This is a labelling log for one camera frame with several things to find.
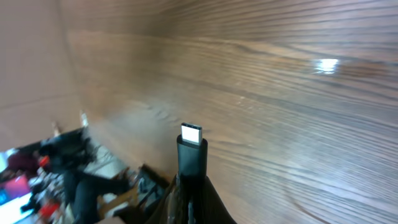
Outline person in dark clothes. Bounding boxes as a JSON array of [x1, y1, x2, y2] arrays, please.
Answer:
[[37, 127, 131, 224]]

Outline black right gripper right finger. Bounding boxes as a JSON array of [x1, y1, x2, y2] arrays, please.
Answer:
[[194, 177, 236, 224]]

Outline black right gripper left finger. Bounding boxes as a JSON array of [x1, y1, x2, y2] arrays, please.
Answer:
[[146, 175, 188, 224]]

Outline black USB charging cable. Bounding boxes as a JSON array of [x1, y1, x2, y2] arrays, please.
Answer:
[[175, 122, 208, 224]]

